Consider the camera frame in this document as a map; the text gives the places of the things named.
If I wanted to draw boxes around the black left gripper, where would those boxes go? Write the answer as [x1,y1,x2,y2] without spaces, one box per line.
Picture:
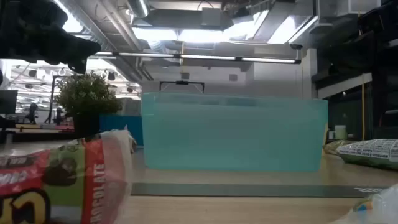
[0,0,102,74]

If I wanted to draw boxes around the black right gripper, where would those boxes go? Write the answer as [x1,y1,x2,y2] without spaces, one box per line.
[313,0,398,81]

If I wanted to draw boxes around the red green chocolate granola bar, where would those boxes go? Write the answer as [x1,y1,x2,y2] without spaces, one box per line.
[0,129,137,224]

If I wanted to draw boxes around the green granola bar white label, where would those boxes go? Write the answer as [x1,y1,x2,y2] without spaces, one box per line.
[336,139,398,171]

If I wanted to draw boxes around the bushy green potted plant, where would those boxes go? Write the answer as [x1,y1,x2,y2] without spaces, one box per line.
[54,70,124,139]

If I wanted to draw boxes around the black tripod stand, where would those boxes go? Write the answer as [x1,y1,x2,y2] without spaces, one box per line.
[45,74,68,124]

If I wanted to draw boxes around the white green container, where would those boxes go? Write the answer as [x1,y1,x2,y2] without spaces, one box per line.
[334,124,348,141]

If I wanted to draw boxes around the blue plastic bin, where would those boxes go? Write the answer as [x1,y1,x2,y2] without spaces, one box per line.
[99,114,144,146]

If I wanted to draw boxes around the black monitor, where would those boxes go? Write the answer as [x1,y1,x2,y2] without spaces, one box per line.
[0,90,19,114]

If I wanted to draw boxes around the background workbench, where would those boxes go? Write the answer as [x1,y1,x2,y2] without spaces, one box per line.
[0,123,75,144]

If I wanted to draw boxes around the long linear ceiling light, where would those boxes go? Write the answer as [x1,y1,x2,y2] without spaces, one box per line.
[88,51,302,65]

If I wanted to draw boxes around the grey ceiling junction box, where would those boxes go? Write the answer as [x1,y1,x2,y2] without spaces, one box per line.
[201,7,223,27]

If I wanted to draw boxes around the green translucent plastic bin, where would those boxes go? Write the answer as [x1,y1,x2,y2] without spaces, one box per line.
[141,91,329,172]

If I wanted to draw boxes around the clear plastic wrapper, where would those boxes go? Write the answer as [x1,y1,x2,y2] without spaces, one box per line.
[329,183,398,224]

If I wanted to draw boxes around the black-bordered clear work mat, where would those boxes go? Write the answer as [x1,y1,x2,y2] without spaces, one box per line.
[129,146,388,198]

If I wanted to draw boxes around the silver round ventilation duct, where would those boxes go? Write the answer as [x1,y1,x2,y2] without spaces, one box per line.
[126,0,150,19]

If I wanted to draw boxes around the black background rig frame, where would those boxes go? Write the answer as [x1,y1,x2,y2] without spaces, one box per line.
[159,80,205,94]

